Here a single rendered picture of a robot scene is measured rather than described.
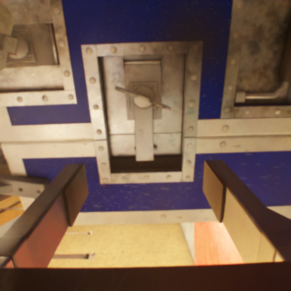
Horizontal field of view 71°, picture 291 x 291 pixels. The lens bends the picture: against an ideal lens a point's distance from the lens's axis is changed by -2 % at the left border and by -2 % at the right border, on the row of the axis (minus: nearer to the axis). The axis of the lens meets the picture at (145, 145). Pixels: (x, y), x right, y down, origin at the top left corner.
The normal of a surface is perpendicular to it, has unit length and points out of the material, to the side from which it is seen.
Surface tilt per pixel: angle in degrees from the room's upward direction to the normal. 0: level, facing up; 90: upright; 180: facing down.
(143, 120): 90
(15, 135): 90
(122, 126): 90
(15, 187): 90
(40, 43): 115
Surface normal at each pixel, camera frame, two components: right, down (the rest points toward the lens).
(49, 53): 0.42, 0.37
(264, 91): 0.00, 0.41
